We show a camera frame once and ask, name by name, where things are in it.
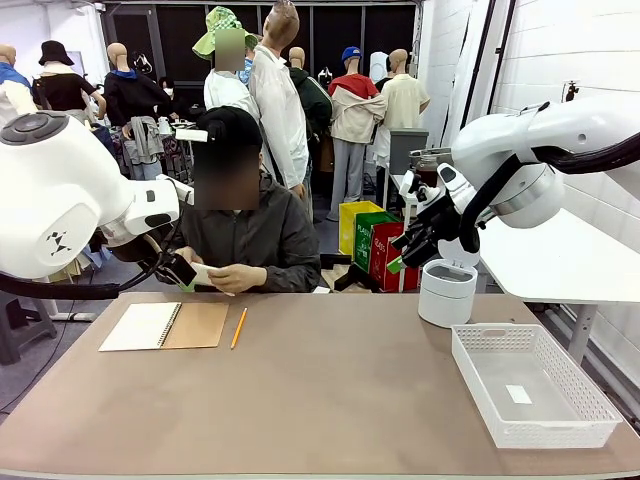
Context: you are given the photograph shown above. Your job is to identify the mannequin beige shirt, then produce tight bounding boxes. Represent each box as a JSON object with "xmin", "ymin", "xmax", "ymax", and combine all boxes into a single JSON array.
[{"xmin": 380, "ymin": 48, "xmax": 431, "ymax": 131}]

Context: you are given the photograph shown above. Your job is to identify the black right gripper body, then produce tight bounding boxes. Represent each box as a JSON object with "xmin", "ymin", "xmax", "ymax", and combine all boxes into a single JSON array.
[{"xmin": 414, "ymin": 193, "xmax": 465, "ymax": 247}]

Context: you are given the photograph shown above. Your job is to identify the tall mannequin white shirt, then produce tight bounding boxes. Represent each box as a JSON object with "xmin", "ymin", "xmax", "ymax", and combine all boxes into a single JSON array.
[{"xmin": 248, "ymin": 0, "xmax": 311, "ymax": 201}]

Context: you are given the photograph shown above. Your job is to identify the white side table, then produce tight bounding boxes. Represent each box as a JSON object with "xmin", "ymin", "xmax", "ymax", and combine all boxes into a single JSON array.
[{"xmin": 477, "ymin": 207, "xmax": 640, "ymax": 366}]

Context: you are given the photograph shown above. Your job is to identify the mannequin dark green hoodie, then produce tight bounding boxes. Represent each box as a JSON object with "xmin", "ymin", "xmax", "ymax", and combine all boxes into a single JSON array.
[{"xmin": 288, "ymin": 46, "xmax": 334, "ymax": 174}]

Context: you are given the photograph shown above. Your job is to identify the green checked bucket hat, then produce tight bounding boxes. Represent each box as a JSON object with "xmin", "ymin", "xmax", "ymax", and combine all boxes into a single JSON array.
[{"xmin": 192, "ymin": 5, "xmax": 259, "ymax": 62}]

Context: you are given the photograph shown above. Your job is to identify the mannequin blue white top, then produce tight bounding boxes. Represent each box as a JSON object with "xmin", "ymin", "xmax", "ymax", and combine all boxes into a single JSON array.
[{"xmin": 0, "ymin": 43, "xmax": 40, "ymax": 129}]

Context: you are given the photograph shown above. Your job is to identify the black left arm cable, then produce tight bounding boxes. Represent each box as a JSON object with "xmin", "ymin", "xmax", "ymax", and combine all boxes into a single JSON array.
[{"xmin": 0, "ymin": 234, "xmax": 174, "ymax": 301}]

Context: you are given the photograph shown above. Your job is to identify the right wrist camera mount bracket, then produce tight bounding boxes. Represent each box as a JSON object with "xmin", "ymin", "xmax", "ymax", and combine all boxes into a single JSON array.
[{"xmin": 412, "ymin": 178, "xmax": 442, "ymax": 202}]

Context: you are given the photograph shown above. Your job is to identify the grey cabinet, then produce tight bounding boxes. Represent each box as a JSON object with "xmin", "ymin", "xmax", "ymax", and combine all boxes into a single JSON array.
[{"xmin": 388, "ymin": 128, "xmax": 430, "ymax": 176}]

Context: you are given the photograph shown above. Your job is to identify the green recycling bin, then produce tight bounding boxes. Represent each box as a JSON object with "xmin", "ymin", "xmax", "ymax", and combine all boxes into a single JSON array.
[{"xmin": 353, "ymin": 211, "xmax": 401, "ymax": 274}]

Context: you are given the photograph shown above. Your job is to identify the mannequin navy sweater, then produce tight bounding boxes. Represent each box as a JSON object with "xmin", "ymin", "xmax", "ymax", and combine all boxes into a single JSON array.
[{"xmin": 103, "ymin": 42, "xmax": 174, "ymax": 181}]

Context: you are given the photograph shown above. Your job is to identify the black cap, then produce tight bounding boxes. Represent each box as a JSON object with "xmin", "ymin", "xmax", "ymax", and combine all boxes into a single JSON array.
[{"xmin": 196, "ymin": 105, "xmax": 264, "ymax": 151}]

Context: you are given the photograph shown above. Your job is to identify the mannequin black top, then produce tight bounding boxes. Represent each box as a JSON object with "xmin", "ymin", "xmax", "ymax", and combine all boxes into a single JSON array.
[{"xmin": 32, "ymin": 40, "xmax": 108, "ymax": 126}]

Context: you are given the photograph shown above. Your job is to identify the red recycling bin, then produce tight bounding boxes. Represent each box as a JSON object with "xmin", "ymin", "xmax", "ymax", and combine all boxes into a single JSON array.
[{"xmin": 369, "ymin": 222, "xmax": 424, "ymax": 293}]

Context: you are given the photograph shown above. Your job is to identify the grey step stool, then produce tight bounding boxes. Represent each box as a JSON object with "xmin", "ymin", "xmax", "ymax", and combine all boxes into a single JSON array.
[{"xmin": 0, "ymin": 293, "xmax": 58, "ymax": 366}]

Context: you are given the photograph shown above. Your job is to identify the head mounted camera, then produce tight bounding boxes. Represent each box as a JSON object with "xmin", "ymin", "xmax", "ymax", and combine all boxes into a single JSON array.
[{"xmin": 174, "ymin": 122, "xmax": 227, "ymax": 144}]

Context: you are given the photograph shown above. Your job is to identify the mannequin red beige jacket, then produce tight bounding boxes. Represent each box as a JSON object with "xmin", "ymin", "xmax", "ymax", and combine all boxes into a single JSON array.
[{"xmin": 327, "ymin": 46, "xmax": 389, "ymax": 222}]

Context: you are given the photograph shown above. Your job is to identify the seated person grey jacket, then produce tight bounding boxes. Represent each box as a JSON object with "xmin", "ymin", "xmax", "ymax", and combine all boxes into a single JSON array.
[{"xmin": 154, "ymin": 144, "xmax": 322, "ymax": 294}]

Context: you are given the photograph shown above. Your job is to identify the white lidded trash can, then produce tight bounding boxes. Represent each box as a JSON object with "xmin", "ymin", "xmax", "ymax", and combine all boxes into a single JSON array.
[{"xmin": 417, "ymin": 238, "xmax": 482, "ymax": 330}]

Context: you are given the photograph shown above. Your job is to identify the white perforated plastic basket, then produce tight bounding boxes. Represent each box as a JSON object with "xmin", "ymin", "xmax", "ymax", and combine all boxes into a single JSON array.
[{"xmin": 451, "ymin": 322, "xmax": 624, "ymax": 450}]

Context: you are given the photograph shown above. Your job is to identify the white torso form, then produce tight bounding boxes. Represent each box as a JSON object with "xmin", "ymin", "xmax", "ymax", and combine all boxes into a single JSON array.
[{"xmin": 369, "ymin": 51, "xmax": 392, "ymax": 84}]

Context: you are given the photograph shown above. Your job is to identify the spiral notebook brown cover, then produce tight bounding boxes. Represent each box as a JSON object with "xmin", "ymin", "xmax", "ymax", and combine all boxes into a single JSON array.
[{"xmin": 98, "ymin": 301, "xmax": 230, "ymax": 353}]

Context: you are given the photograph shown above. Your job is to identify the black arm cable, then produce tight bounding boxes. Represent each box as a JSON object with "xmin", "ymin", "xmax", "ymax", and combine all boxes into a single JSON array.
[
  {"xmin": 0, "ymin": 234, "xmax": 174, "ymax": 301},
  {"xmin": 458, "ymin": 132, "xmax": 640, "ymax": 254}
]

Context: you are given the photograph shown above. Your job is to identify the black floor stand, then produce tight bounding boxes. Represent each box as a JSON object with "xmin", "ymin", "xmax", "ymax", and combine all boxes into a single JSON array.
[{"xmin": 319, "ymin": 252, "xmax": 384, "ymax": 294}]

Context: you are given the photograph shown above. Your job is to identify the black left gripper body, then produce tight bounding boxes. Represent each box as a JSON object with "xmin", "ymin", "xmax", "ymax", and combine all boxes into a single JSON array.
[{"xmin": 106, "ymin": 233, "xmax": 169, "ymax": 265}]

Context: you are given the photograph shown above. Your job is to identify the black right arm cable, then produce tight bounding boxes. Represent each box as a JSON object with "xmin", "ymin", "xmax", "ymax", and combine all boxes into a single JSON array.
[{"xmin": 458, "ymin": 132, "xmax": 640, "ymax": 254}]

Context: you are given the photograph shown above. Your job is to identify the person left forearm grey sleeve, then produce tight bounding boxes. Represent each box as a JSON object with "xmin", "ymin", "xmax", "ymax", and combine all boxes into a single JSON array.
[{"xmin": 257, "ymin": 259, "xmax": 322, "ymax": 294}]

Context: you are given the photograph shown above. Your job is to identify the glass jar dark liquid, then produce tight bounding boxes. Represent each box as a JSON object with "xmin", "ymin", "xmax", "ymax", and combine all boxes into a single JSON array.
[{"xmin": 409, "ymin": 148, "xmax": 454, "ymax": 189}]

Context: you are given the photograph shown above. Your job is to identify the black bucket hat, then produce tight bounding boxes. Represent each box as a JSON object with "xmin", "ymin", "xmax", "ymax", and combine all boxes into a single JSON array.
[{"xmin": 38, "ymin": 40, "xmax": 76, "ymax": 67}]

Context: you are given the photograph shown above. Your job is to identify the yellow recycling bin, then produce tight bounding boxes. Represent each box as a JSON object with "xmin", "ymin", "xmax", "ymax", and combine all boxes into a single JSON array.
[{"xmin": 338, "ymin": 200, "xmax": 385, "ymax": 259}]

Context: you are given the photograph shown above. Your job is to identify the person right hand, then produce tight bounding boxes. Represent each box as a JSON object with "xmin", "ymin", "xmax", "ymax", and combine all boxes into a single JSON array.
[{"xmin": 174, "ymin": 245, "xmax": 205, "ymax": 265}]

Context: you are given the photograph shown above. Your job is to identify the white paper sheet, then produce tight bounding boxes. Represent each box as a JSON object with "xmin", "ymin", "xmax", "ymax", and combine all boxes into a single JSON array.
[{"xmin": 189, "ymin": 260, "xmax": 237, "ymax": 297}]

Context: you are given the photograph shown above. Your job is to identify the yellow pencil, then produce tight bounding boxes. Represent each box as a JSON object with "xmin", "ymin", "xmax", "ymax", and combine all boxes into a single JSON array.
[{"xmin": 230, "ymin": 307, "xmax": 249, "ymax": 351}]

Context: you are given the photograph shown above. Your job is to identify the person left hand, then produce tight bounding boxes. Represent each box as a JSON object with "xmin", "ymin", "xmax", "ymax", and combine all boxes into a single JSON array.
[{"xmin": 211, "ymin": 262, "xmax": 270, "ymax": 295}]

